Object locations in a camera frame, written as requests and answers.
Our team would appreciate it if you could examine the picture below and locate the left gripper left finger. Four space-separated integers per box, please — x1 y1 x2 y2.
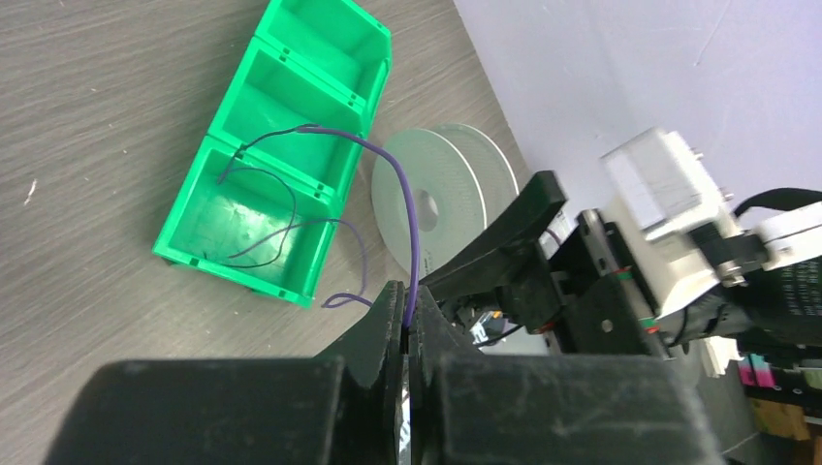
46 281 405 464

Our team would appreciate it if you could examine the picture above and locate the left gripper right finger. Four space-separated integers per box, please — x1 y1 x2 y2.
409 289 723 464

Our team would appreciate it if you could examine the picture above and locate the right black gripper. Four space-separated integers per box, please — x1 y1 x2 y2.
421 170 662 357

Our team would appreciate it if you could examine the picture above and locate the clear plastic cable spool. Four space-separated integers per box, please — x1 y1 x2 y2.
383 123 520 276

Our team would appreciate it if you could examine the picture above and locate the thin dark wire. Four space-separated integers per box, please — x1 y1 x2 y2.
204 123 423 329

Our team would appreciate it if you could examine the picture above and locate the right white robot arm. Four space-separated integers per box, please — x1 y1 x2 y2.
422 170 821 363

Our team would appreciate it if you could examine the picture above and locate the green three-compartment bin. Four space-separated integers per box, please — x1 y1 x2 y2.
153 1 392 307

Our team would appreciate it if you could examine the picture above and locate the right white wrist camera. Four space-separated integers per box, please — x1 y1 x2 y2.
600 128 746 317

